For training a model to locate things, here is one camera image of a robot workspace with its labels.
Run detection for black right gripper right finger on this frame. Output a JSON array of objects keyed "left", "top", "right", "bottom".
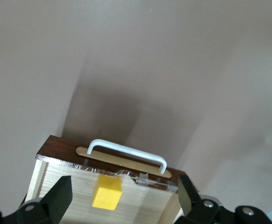
[{"left": 174, "top": 174, "right": 271, "bottom": 224}]

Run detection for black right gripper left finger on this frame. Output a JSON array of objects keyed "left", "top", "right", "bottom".
[{"left": 0, "top": 175, "right": 73, "bottom": 224}]

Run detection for wooden drawer with white handle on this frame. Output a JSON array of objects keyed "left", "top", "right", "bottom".
[{"left": 21, "top": 134, "right": 188, "bottom": 224}]

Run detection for yellow wooden block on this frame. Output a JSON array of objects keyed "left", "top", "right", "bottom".
[{"left": 91, "top": 175, "right": 123, "bottom": 210}]

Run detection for brown table cloth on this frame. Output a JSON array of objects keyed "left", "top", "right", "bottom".
[{"left": 0, "top": 0, "right": 272, "bottom": 224}]

